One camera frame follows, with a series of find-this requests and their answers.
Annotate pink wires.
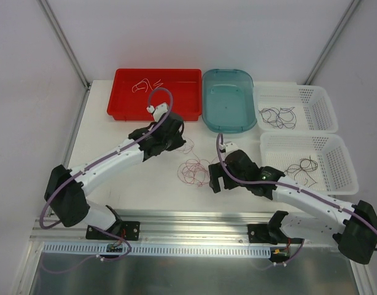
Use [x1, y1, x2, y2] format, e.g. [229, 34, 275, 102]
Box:
[175, 138, 222, 187]

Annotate white wires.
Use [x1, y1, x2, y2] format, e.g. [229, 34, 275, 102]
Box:
[132, 78, 163, 93]

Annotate purple wires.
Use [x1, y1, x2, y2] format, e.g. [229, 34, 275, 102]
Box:
[257, 106, 297, 130]

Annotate brown wires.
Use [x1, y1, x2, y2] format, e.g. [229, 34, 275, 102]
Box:
[283, 156, 320, 185]

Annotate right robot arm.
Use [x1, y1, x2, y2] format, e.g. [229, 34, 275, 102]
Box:
[209, 147, 377, 265]

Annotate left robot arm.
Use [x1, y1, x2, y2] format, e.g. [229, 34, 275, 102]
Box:
[44, 113, 185, 239]

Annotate red plastic bin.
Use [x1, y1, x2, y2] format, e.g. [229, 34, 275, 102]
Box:
[107, 68, 202, 121]

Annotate teal translucent plastic bin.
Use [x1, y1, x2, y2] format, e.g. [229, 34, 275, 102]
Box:
[202, 69, 257, 134]

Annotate upper white perforated basket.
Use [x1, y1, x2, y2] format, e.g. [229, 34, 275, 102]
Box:
[254, 83, 338, 133]

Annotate white perforated basket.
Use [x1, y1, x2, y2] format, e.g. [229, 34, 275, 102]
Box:
[254, 83, 338, 133]
[260, 132, 359, 195]

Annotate lower white perforated basket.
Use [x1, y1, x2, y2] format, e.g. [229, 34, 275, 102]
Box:
[260, 132, 359, 195]

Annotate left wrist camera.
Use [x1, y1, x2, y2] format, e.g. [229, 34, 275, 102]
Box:
[146, 103, 169, 122]

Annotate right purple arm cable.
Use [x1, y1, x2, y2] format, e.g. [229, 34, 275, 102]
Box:
[217, 133, 377, 271]

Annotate aluminium mounting rail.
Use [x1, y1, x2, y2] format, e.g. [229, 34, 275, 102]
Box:
[29, 210, 273, 246]

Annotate left aluminium frame post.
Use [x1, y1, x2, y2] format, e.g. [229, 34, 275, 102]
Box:
[36, 0, 91, 90]

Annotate aluminium frame post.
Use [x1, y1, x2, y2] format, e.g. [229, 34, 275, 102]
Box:
[36, 0, 91, 90]
[303, 0, 363, 85]

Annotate white slotted cable duct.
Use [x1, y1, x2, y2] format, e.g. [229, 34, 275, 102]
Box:
[42, 242, 271, 259]

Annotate right aluminium frame post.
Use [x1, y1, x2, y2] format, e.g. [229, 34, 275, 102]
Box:
[303, 0, 363, 85]

